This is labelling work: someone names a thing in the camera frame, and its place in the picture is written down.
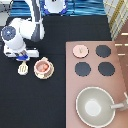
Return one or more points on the white gripper body blue base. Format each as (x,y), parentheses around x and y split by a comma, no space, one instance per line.
(25,55)

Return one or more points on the black table mat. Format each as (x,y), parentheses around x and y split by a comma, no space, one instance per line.
(28,102)

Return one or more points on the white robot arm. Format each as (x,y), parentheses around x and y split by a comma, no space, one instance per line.
(14,34)

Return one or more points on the blue striped cloth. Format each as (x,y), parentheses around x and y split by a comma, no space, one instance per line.
(74,7)

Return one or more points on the pink pot lid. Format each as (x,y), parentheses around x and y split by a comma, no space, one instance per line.
(80,51)

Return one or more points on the pink toy stove counter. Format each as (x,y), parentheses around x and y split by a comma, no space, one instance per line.
(113,84)

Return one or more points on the cream round plate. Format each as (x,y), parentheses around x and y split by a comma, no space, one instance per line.
(49,74)

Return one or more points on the black burner disc front right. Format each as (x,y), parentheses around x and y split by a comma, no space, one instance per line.
(106,68)

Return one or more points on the grey faucet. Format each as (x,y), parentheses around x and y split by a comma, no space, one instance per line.
(123,105)

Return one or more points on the black burner disc back right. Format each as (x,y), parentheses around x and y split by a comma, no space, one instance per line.
(103,51)

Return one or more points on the grey sink bowl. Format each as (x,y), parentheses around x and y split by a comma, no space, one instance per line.
(93,106)

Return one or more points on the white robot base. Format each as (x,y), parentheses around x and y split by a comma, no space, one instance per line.
(54,7)

